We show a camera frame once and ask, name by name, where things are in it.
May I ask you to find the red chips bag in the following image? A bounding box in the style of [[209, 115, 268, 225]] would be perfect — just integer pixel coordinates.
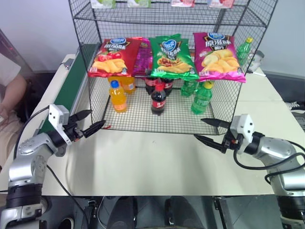
[[88, 36, 144, 78]]

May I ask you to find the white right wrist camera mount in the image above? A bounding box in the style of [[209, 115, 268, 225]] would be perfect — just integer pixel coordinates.
[[229, 114, 254, 154]]

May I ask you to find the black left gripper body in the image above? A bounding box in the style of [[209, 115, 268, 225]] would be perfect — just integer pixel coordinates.
[[62, 120, 86, 143]]

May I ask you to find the cola bottle red cap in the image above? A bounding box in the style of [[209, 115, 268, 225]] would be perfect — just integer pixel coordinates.
[[150, 83, 168, 116]]

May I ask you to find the white desk device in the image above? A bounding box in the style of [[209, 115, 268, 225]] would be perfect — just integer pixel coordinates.
[[247, 50, 265, 71]]

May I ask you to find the pink chips bag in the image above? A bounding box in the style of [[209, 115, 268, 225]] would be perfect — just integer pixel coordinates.
[[193, 31, 246, 83]]

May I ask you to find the green white snack packet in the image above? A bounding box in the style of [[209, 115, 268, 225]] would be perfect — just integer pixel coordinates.
[[127, 0, 152, 8]]

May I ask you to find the green chips bag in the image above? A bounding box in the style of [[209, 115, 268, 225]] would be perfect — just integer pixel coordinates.
[[148, 34, 200, 81]]

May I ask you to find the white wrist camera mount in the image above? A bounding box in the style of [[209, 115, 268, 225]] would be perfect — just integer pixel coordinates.
[[48, 104, 72, 146], [229, 114, 254, 154]]

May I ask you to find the dark rounded shape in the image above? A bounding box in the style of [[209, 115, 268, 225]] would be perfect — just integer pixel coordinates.
[[106, 196, 139, 229]]

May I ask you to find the dark purple chips bag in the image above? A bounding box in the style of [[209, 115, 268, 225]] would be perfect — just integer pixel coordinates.
[[132, 39, 153, 77]]

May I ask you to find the green conveyor belt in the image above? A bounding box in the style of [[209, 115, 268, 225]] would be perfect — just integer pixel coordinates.
[[39, 43, 101, 135]]

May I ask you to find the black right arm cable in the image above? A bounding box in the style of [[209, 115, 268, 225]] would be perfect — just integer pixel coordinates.
[[233, 139, 305, 188]]

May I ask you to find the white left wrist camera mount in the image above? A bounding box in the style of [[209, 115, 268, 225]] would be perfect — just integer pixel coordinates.
[[48, 104, 72, 146]]

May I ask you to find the orange soda bottle blue cap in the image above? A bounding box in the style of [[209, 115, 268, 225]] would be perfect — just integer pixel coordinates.
[[109, 80, 128, 114]]

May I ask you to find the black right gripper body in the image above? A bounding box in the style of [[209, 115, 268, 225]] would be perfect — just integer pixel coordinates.
[[223, 128, 241, 154]]

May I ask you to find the black wire mesh shelf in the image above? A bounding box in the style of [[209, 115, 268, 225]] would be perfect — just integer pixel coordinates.
[[68, 0, 278, 137]]

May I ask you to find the green soda bottle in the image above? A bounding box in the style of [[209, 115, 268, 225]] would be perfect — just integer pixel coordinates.
[[235, 36, 254, 68], [180, 79, 200, 97], [190, 81, 214, 115]]

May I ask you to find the pink snack packet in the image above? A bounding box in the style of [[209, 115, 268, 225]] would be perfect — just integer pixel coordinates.
[[171, 0, 196, 8]]

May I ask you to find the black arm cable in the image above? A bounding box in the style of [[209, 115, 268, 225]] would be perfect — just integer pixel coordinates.
[[233, 139, 305, 188], [13, 106, 96, 229]]

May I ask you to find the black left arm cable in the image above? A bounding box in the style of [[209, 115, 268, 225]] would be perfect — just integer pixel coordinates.
[[13, 106, 96, 229]]

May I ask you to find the seated person white shirt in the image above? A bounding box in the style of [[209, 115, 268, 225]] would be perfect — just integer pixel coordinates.
[[0, 28, 30, 169]]

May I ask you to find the red white snack packet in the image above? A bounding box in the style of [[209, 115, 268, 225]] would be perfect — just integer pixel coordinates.
[[209, 0, 233, 9]]

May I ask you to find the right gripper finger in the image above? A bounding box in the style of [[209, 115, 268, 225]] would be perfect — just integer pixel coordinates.
[[193, 135, 226, 154], [200, 118, 231, 130]]

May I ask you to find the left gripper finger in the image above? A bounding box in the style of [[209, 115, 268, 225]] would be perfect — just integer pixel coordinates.
[[82, 119, 107, 138], [68, 109, 92, 123]]

